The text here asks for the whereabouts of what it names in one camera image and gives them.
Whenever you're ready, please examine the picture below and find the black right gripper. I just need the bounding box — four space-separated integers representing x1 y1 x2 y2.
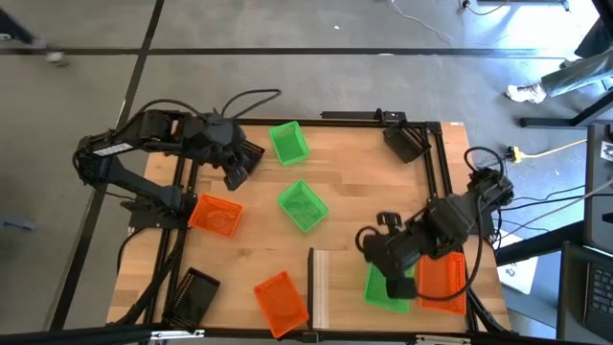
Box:
363 218 435 300

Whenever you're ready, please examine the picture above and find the black aluminium table frame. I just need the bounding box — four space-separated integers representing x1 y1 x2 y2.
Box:
107 117 511 336

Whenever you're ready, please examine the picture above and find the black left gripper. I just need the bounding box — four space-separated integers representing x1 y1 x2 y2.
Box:
189 112 249 192

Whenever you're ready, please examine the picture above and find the orange plastic basket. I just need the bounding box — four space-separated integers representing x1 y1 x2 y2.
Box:
415 251 468 316
252 270 310 339
188 193 244 238

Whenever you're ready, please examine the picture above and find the black diagonal floor bar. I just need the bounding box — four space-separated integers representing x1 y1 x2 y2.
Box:
495 220 586 267

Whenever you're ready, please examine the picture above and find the black horizontal beam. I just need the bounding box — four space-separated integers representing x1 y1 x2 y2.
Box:
0 324 159 345

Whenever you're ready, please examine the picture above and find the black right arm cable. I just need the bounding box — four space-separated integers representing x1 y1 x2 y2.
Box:
416 191 483 303

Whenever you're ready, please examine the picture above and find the yellow extension cable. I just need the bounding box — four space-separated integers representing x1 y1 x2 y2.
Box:
506 138 588 164

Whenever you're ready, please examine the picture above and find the green plastic basket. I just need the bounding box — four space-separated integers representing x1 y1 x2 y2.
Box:
276 179 330 234
268 120 311 168
362 262 416 316

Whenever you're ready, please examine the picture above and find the person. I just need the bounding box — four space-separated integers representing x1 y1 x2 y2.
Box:
0 7 71 68
506 47 613 105

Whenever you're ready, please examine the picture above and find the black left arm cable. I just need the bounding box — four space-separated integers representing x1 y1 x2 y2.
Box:
133 88 283 121

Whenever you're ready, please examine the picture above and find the black laptop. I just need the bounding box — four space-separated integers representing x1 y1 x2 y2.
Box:
557 241 613 344

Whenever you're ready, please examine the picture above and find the white floor cable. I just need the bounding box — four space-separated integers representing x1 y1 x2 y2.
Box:
390 0 456 43

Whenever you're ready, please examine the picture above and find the black rail-mounted bar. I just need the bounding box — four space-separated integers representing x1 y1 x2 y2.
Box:
320 109 408 124

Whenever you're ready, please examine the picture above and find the white printed sheet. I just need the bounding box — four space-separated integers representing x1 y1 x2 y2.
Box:
495 229 540 296

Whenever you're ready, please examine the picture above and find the black desk frame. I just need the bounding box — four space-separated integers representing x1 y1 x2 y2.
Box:
519 90 613 129

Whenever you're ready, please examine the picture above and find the silver metal bracket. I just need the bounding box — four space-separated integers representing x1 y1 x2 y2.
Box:
149 329 206 341
415 333 473 345

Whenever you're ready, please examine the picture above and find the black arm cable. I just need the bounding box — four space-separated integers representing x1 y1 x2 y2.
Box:
416 191 483 303
133 88 283 121

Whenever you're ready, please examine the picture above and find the black floor cable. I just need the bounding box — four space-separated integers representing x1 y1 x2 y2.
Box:
459 0 511 16

